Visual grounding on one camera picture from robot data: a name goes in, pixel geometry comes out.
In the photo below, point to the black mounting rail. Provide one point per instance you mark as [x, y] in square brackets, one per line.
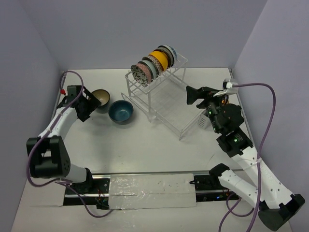
[207, 190]

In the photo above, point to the leaf patterned bowl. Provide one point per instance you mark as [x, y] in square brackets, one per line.
[139, 74]

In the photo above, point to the dark blue ceramic bowl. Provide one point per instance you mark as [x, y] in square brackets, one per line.
[121, 112]

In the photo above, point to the clear taped plastic sheet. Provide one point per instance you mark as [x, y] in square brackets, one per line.
[128, 192]

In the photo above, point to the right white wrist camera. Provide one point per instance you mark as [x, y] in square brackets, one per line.
[229, 88]

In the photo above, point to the white slotted spatula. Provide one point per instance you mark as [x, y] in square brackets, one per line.
[203, 121]

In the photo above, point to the yellow bowl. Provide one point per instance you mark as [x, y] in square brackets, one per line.
[162, 58]

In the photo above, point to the light green ceramic bowl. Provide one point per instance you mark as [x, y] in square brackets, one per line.
[152, 66]

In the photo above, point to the white wire dish rack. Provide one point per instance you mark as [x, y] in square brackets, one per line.
[165, 98]

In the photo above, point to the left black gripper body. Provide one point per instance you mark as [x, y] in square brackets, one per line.
[90, 101]

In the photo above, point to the red patterned white bowl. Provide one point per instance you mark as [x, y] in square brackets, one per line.
[157, 64]

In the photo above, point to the beige bowl black rim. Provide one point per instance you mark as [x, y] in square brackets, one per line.
[102, 95]

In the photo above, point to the pink patterned bowl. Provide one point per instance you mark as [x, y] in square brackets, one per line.
[146, 70]

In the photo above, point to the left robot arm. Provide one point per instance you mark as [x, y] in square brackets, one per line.
[47, 155]

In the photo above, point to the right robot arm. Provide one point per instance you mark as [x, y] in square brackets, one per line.
[273, 203]

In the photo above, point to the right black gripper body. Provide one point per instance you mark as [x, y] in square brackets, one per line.
[213, 105]

